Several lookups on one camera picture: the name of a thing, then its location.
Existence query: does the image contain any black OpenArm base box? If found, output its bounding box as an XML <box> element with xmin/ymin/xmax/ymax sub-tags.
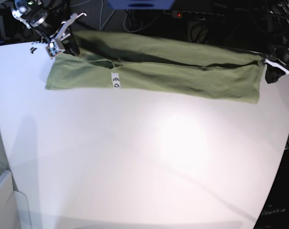
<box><xmin>254</xmin><ymin>149</ymin><xmax>289</xmax><ymax>229</ymax></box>

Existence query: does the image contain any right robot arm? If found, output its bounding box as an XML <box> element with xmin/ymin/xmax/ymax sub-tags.
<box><xmin>11</xmin><ymin>0</ymin><xmax>87</xmax><ymax>59</ymax></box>

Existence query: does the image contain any black power strip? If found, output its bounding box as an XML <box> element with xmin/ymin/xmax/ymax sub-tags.
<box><xmin>171</xmin><ymin>10</ymin><xmax>225</xmax><ymax>21</ymax></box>

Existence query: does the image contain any blue box overhead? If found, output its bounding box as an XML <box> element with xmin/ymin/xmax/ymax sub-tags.
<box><xmin>107</xmin><ymin>0</ymin><xmax>175</xmax><ymax>10</ymax></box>

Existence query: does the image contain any right gripper, white bracket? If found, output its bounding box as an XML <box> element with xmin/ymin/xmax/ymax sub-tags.
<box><xmin>30</xmin><ymin>11</ymin><xmax>87</xmax><ymax>59</ymax></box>

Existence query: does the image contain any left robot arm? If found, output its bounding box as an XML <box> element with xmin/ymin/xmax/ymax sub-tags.
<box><xmin>265</xmin><ymin>0</ymin><xmax>289</xmax><ymax>83</ymax></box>

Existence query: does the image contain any left gripper, white bracket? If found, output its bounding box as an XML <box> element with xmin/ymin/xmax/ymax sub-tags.
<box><xmin>264</xmin><ymin>45</ymin><xmax>289</xmax><ymax>83</ymax></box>

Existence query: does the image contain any green T-shirt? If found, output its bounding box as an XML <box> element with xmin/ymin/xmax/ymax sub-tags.
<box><xmin>45</xmin><ymin>31</ymin><xmax>264</xmax><ymax>104</ymax></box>

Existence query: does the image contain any white bin at left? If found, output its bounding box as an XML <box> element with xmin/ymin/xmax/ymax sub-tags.
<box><xmin>0</xmin><ymin>170</ymin><xmax>32</xmax><ymax>229</ymax></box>

